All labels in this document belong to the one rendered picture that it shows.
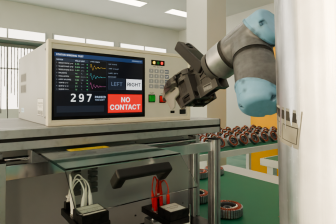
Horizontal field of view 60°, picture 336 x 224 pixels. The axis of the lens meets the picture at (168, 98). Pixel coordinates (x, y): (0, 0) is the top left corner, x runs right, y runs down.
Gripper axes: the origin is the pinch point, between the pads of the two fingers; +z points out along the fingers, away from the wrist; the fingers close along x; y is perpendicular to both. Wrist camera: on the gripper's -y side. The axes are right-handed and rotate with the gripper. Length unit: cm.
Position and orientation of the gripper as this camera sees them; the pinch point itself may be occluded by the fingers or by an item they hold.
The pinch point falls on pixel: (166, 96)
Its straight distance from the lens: 79.1
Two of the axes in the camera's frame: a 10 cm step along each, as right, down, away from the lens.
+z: -5.4, 4.3, 7.3
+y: 2.5, 9.0, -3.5
